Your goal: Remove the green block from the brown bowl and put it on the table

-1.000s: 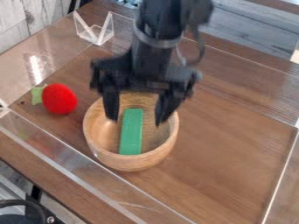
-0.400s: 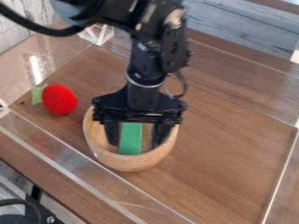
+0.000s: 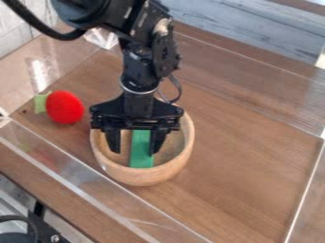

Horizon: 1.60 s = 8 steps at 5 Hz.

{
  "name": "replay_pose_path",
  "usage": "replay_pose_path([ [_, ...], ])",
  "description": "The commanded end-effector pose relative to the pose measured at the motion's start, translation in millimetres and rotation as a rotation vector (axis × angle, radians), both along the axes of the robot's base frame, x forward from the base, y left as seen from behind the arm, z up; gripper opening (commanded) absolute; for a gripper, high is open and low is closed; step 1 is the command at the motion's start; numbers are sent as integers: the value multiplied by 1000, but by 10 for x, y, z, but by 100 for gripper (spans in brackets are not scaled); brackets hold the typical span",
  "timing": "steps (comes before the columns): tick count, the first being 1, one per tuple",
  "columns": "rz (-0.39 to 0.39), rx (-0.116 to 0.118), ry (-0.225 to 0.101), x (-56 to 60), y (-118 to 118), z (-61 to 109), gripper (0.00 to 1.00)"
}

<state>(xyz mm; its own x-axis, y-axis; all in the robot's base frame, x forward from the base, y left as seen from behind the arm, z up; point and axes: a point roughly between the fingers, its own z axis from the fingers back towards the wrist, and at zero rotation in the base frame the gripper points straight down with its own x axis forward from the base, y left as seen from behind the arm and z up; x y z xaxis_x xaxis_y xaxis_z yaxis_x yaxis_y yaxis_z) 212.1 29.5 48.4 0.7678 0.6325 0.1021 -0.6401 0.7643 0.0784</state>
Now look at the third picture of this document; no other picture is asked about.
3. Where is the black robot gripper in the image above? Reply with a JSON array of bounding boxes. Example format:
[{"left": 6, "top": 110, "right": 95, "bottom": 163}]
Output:
[{"left": 89, "top": 91, "right": 185, "bottom": 155}]

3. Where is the green rectangular block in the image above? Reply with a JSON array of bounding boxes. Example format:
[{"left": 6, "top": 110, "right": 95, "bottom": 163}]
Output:
[{"left": 130, "top": 130, "right": 154, "bottom": 168}]

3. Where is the brown wooden bowl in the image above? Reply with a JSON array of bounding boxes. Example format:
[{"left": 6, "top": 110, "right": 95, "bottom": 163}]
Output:
[{"left": 90, "top": 113, "right": 196, "bottom": 186}]

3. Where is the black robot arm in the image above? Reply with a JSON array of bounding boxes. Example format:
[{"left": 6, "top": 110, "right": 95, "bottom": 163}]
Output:
[{"left": 53, "top": 0, "right": 185, "bottom": 154}]

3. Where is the red felt strawberry toy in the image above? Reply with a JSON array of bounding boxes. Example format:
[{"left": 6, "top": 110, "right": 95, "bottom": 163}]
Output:
[{"left": 35, "top": 90, "right": 86, "bottom": 124}]

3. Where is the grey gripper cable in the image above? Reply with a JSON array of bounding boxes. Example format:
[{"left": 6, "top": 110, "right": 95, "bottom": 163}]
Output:
[{"left": 157, "top": 74, "right": 185, "bottom": 105}]

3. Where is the clear acrylic tray wall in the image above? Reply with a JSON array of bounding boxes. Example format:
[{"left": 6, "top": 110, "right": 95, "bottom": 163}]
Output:
[{"left": 0, "top": 118, "right": 212, "bottom": 243}]

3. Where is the clear acrylic corner bracket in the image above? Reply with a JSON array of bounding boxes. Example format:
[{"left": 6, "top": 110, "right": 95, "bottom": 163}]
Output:
[{"left": 85, "top": 28, "right": 118, "bottom": 49}]

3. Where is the black clamp mount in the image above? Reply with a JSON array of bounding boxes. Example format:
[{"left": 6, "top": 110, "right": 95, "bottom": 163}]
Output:
[{"left": 29, "top": 201, "right": 71, "bottom": 243}]

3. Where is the black cable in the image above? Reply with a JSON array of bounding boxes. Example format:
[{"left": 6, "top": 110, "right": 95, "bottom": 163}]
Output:
[{"left": 2, "top": 0, "right": 93, "bottom": 42}]

